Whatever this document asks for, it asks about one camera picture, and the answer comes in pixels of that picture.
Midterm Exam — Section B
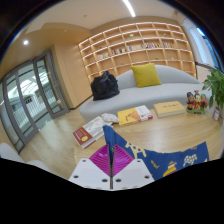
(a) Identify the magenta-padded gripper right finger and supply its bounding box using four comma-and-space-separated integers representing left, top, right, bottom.
111, 143, 155, 191

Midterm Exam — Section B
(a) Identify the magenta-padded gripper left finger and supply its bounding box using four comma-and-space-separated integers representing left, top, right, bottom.
68, 143, 112, 191

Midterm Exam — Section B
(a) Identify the blue patterned towel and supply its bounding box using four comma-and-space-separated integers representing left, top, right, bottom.
102, 124, 210, 181

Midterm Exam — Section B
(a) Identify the red and white open book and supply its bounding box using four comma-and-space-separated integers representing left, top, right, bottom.
72, 115, 113, 150

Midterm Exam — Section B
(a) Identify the small white pouch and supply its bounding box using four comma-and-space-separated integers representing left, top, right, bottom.
100, 112, 120, 124

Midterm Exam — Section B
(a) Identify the yellow illustrated book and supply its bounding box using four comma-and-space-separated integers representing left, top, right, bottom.
117, 107, 142, 127

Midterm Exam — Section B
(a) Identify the light grey curved sofa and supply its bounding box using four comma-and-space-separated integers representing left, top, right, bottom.
79, 64, 214, 123

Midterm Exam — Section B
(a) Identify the large pale yellow book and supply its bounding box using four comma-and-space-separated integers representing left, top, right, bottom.
153, 100, 186, 118

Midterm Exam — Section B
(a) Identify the black bag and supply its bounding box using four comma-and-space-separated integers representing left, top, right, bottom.
90, 70, 121, 102

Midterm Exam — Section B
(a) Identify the white chair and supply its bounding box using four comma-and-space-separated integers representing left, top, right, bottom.
0, 142, 51, 174

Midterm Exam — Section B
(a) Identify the yellow cushion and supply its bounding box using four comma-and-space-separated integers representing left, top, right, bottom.
130, 62, 163, 89

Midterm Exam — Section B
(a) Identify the grey-framed glass door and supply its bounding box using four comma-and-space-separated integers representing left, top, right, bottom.
0, 49, 70, 154

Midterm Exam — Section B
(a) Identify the colourful figurine set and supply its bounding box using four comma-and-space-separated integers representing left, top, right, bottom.
185, 89, 210, 115

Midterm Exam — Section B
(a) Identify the green potted plant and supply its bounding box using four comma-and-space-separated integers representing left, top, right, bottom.
201, 68, 224, 122

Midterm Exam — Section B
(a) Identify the white sheer curtain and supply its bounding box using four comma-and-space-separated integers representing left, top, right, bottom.
183, 19, 209, 64

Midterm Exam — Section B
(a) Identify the dark-framed window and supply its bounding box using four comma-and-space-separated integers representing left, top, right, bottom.
195, 26, 222, 68

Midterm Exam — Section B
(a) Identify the long ceiling light strip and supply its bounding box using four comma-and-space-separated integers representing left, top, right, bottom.
121, 0, 137, 18

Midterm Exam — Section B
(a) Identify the wooden wall shelf unit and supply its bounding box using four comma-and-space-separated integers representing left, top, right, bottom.
78, 21, 198, 84

